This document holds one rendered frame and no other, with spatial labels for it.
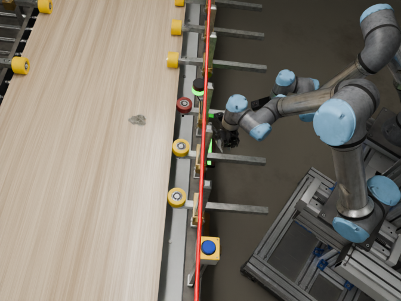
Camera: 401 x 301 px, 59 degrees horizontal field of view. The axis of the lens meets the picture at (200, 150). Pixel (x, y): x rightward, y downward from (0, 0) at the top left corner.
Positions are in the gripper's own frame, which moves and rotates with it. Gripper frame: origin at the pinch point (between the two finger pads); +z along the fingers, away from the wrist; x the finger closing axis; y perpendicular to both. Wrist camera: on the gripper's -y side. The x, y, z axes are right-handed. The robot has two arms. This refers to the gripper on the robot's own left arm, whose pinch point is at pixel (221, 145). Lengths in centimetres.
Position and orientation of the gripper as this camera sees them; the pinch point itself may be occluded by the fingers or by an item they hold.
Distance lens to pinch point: 164.3
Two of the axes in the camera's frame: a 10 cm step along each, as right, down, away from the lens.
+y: 3.0, 8.4, -4.6
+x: 9.5, -2.1, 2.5
